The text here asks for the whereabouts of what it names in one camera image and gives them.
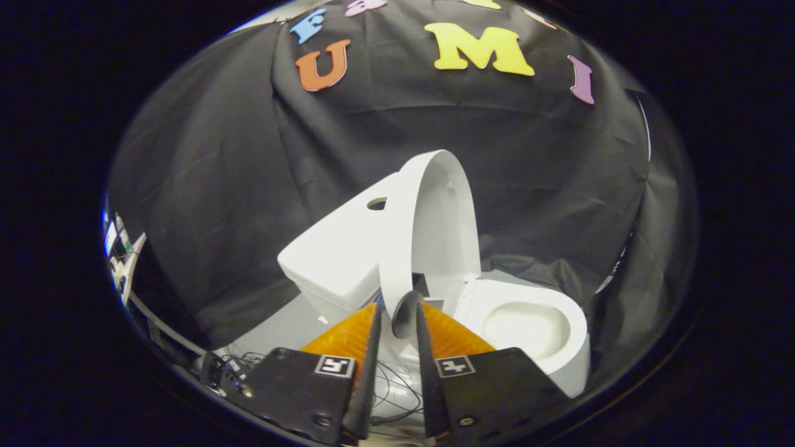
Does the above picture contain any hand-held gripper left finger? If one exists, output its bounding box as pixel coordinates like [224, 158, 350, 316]
[238, 302, 383, 446]

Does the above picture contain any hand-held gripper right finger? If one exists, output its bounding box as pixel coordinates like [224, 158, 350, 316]
[414, 302, 571, 445]

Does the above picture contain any white toilet lid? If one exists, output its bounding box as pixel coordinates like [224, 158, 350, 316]
[379, 150, 482, 339]

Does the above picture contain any white ceramic toilet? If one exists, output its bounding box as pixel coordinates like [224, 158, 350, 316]
[277, 173, 591, 426]

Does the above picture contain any white toilet seat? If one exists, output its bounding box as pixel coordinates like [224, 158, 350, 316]
[455, 278, 589, 364]

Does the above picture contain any small black device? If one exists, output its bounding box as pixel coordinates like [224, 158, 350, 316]
[200, 351, 257, 399]

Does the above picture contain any black backdrop cloth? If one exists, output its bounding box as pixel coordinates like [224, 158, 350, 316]
[106, 0, 699, 386]

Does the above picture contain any tangle of black cables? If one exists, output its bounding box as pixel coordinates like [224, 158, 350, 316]
[371, 360, 424, 427]

